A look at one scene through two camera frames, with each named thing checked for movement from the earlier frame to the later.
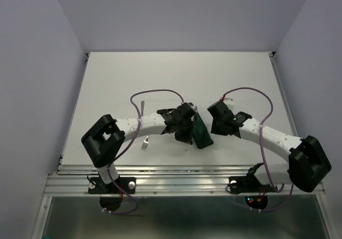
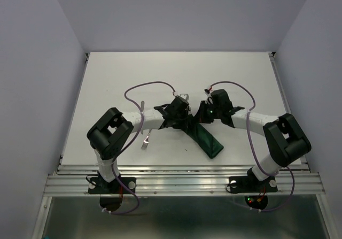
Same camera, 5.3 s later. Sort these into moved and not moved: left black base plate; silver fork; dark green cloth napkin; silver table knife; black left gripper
Moved: dark green cloth napkin; black left gripper
Not moved: left black base plate; silver table knife; silver fork
